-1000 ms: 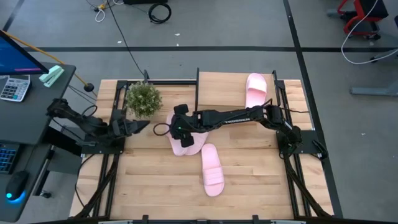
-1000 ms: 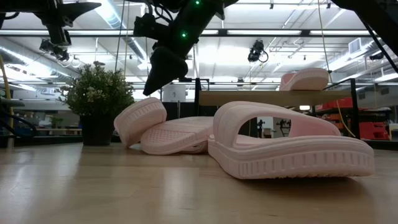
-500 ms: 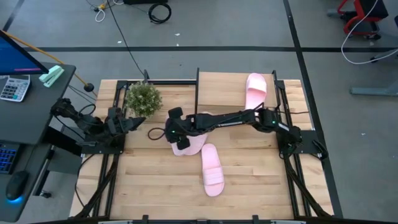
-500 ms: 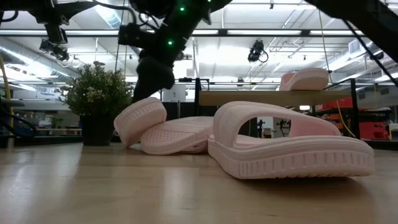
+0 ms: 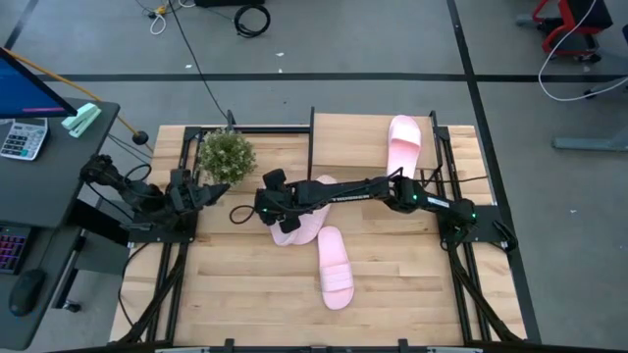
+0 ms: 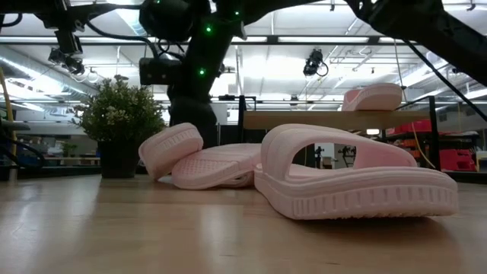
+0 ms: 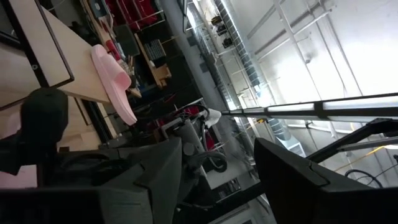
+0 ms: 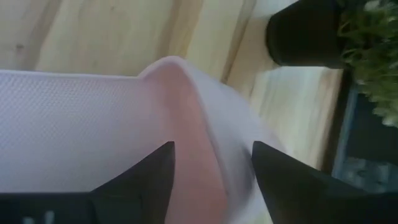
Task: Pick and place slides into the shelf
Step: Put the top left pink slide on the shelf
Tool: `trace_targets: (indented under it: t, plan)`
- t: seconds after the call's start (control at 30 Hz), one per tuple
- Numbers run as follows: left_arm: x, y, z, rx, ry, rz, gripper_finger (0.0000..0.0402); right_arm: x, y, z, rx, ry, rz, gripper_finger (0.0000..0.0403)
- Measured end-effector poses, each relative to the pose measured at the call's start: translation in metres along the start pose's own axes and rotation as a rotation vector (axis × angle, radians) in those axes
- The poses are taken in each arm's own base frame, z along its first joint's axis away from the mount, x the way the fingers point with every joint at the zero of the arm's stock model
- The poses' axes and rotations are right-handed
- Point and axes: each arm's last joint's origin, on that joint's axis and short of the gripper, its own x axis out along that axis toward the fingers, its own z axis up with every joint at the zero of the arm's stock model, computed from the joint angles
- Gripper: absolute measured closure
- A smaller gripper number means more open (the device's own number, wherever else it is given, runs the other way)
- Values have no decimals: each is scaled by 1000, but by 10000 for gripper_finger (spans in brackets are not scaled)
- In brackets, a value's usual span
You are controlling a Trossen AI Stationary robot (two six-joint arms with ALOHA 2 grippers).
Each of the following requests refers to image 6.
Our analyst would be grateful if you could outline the black desk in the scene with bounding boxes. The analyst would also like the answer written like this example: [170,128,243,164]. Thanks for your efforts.
[0,119,31,132]

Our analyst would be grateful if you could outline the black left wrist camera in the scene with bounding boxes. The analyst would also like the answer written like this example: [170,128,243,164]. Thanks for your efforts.
[138,56,184,87]

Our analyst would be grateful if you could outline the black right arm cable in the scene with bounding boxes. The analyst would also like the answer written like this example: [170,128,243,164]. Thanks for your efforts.
[403,40,487,123]

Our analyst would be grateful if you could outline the pink rubber slide sandal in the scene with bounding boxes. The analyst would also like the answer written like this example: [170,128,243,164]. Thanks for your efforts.
[341,82,403,112]
[253,123,460,221]
[170,142,263,190]
[138,122,205,182]

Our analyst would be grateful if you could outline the white box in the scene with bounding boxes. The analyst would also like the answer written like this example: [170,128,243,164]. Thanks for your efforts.
[212,103,229,125]

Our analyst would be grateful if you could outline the red storage bins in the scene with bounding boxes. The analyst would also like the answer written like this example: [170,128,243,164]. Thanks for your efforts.
[387,119,481,172]

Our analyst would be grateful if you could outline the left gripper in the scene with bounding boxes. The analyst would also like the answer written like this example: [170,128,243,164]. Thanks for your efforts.
[167,21,247,150]

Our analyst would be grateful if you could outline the black ceiling spotlight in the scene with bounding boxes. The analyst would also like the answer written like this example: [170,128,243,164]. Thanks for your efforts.
[302,48,330,78]
[47,47,87,76]

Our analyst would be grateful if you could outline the wooden shelf with black frame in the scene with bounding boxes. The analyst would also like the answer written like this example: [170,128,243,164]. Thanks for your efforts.
[237,94,442,173]

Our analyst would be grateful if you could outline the green potted plant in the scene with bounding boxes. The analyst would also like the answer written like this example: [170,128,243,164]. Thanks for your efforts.
[71,74,167,179]

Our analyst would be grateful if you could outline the yellow background cable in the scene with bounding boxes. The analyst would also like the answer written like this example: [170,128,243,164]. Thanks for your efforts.
[410,131,438,169]

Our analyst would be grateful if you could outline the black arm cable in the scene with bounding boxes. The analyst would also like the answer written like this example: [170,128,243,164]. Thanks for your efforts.
[403,40,487,123]
[85,21,161,58]

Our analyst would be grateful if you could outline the black ceiling light rail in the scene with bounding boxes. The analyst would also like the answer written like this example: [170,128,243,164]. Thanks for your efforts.
[0,35,431,46]

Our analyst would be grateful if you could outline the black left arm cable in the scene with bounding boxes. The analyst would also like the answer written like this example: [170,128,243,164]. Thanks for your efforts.
[85,21,161,58]

